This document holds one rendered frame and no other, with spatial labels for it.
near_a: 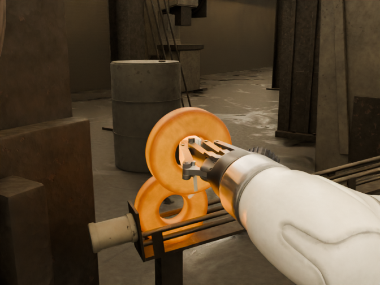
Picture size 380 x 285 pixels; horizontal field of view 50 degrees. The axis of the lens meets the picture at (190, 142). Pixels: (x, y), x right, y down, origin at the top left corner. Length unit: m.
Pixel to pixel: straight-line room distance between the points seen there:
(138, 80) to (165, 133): 2.50
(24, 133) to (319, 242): 0.63
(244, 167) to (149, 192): 0.36
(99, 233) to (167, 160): 0.22
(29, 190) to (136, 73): 2.49
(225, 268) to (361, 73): 1.60
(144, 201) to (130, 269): 1.22
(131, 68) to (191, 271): 1.74
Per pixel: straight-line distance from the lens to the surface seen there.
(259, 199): 0.43
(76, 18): 8.96
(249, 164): 0.50
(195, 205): 0.87
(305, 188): 0.42
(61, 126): 0.91
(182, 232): 0.86
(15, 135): 0.84
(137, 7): 4.84
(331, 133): 3.06
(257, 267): 2.04
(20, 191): 0.75
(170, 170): 0.70
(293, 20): 4.51
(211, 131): 0.71
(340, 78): 2.96
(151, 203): 0.83
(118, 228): 0.83
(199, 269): 2.00
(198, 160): 0.64
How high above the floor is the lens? 1.04
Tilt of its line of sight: 14 degrees down
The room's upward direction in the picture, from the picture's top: straight up
